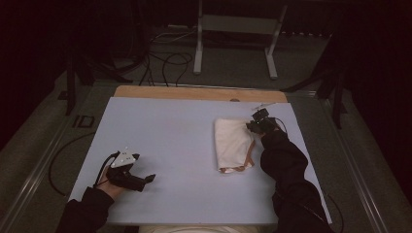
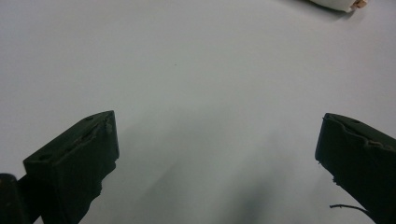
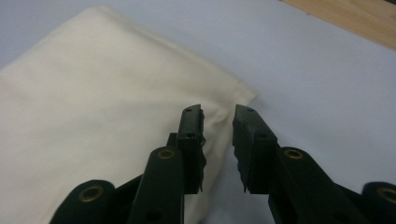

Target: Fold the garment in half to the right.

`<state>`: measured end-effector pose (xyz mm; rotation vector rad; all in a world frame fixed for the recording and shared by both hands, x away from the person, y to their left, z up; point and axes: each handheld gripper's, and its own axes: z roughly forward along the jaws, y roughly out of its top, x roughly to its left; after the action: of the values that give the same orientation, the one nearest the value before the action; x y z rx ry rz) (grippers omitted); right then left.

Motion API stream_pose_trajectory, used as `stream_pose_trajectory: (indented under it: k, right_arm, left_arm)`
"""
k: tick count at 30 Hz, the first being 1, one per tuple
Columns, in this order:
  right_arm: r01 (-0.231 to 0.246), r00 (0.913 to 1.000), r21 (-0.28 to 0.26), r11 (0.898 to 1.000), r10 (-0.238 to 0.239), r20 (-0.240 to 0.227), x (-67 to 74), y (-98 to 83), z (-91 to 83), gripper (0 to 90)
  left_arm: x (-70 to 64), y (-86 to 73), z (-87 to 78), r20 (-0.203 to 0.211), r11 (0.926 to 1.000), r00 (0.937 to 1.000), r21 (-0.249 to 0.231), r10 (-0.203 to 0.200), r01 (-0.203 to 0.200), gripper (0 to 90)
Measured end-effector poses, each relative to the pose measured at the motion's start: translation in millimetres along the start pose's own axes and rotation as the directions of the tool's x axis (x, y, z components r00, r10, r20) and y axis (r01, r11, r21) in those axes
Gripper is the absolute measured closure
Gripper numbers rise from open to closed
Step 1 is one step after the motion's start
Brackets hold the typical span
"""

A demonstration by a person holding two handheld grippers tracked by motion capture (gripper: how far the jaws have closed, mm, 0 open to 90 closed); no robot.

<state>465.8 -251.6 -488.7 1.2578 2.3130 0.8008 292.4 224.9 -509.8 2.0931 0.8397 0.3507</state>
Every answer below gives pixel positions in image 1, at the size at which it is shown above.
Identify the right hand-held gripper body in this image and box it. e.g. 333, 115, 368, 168
251, 102, 280, 135

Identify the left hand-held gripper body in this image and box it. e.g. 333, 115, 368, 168
106, 147, 147, 193

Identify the cream baby bodysuit brown trim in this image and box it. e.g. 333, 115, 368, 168
214, 117, 257, 175

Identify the person's left hand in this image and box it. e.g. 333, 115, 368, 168
96, 166, 126, 200

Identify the light blue mat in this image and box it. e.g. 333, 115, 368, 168
68, 96, 333, 226

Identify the person's white garment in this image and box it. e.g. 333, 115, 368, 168
138, 224, 280, 233

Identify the black stand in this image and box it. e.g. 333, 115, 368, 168
57, 48, 134, 117
280, 16, 350, 130

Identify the white metal stand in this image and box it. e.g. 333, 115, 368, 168
192, 0, 289, 81

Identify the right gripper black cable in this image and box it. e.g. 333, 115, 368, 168
274, 116, 290, 134

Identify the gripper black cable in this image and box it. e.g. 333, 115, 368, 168
274, 116, 290, 134
92, 150, 121, 189

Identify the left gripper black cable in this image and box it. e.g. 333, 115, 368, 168
92, 150, 121, 189

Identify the black floor socket frame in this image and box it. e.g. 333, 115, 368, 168
72, 114, 97, 129

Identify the long black floor cable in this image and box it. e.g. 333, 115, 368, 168
48, 130, 97, 197

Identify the metal frame rail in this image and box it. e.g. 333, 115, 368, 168
0, 84, 95, 233
288, 90, 388, 233

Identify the black floor cables bundle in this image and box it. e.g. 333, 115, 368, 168
138, 27, 196, 88

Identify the thin black floor cable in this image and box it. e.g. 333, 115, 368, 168
325, 193, 345, 233

